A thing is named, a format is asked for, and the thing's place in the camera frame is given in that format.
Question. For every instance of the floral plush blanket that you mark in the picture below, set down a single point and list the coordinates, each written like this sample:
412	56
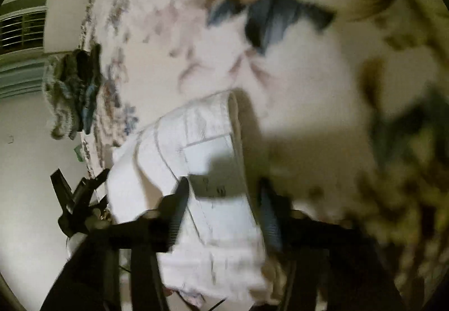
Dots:
349	105

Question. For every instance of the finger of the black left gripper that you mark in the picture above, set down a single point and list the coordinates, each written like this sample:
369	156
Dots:
85	190
63	191

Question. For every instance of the white denim pants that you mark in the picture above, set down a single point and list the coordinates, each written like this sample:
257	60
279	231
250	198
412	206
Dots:
219	251

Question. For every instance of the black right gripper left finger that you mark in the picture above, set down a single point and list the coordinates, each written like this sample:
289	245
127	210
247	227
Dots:
162	225

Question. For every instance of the window with louvres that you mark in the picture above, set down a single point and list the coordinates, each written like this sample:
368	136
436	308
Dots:
22	25

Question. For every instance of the striped window curtain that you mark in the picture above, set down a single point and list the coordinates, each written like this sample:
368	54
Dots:
22	72

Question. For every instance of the crumpled grey patterned cloth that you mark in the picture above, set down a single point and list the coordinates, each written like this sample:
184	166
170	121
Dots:
71	83

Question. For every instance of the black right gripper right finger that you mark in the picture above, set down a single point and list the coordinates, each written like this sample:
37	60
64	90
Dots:
280	230

